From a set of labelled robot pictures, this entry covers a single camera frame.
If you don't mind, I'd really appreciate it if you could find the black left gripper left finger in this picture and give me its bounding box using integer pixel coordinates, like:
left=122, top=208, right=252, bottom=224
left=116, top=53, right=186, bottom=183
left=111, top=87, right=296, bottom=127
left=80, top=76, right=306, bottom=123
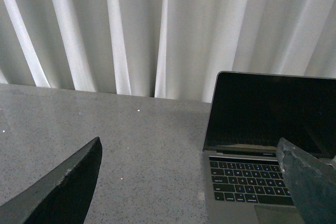
left=1, top=137, right=102, bottom=223

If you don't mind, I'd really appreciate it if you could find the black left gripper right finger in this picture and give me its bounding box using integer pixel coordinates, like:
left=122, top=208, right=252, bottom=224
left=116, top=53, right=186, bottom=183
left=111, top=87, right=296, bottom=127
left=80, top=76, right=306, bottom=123
left=276, top=138, right=335, bottom=223

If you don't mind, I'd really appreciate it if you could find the grey laptop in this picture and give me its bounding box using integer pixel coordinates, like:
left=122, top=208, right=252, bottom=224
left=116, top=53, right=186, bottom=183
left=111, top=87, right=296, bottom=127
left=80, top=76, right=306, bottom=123
left=203, top=71, right=335, bottom=223

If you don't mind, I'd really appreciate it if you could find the white pleated curtain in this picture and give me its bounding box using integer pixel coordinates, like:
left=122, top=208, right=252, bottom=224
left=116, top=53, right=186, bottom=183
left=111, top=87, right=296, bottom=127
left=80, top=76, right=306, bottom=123
left=1, top=0, right=335, bottom=102

